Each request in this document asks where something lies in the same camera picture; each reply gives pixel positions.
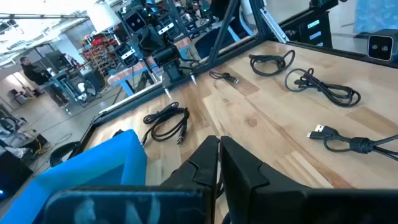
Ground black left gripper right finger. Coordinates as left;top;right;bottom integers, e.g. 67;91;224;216
220;136;398;224

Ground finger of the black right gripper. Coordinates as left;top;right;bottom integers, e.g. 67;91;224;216
139;31;154;54
148;29;162;50

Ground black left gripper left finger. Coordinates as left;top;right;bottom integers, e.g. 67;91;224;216
43;135;220;224

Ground short black USB cable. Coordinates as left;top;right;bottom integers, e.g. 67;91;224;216
208;70;240;85

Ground black USB cable with tie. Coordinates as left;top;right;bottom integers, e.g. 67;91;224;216
248;49;296;78

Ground shelf with red bins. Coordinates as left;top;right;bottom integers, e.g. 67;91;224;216
82;34;121;77

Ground dark blue chair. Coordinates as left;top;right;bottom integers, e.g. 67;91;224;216
194;24;259;60

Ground person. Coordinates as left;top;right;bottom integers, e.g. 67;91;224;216
19;55;71;108

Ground blue plastic bin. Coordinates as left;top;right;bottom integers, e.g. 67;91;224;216
0;129;148;224

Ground black computer box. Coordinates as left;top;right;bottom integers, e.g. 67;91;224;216
0;149;34;200

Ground black drawer cabinet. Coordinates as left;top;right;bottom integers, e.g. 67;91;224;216
295;11;333;49

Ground white-faced wrist camera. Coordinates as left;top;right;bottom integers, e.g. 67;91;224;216
124;11;149;34

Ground black USB cable with ferrite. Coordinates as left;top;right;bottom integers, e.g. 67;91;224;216
306;123;398;162

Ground silver metal bracket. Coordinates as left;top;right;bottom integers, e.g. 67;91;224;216
259;7;290;44

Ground black USB-A cable bundle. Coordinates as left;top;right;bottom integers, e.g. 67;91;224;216
284;67;362;108

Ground black curved frame handle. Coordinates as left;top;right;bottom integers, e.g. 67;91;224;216
49;141;82;168

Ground white-faced table camera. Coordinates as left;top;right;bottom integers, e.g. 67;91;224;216
366;33;395;62

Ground blue wall panel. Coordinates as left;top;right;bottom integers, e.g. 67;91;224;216
354;0;398;35

